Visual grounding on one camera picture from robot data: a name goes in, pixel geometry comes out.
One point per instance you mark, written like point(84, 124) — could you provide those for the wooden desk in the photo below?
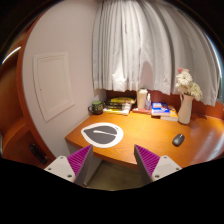
point(204, 136)

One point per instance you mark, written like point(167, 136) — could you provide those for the black computer mouse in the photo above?
point(178, 140)

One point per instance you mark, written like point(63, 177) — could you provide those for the stack of dark books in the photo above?
point(119, 105)

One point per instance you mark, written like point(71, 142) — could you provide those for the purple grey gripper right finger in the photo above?
point(153, 167)

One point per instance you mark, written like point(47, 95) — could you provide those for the white sheer curtain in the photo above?
point(142, 43)

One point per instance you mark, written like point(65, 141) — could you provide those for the white tissue box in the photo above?
point(141, 97)

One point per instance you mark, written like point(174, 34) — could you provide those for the red flat book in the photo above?
point(141, 111)

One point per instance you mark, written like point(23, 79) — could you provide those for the round white grey mouse pad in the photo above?
point(102, 134)

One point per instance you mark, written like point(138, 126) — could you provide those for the white pink flower bouquet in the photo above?
point(186, 85)

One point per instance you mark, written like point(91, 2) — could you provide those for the white wall access panel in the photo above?
point(52, 83)

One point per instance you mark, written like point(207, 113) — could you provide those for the white book under blue book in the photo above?
point(173, 115)

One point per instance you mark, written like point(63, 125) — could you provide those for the clear sanitizer bottle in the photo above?
point(148, 102)

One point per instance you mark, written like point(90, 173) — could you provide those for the dark green mug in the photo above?
point(96, 108)

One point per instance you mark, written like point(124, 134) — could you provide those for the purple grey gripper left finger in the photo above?
point(74, 167)

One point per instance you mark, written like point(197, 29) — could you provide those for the white ceramic vase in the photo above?
point(184, 113)

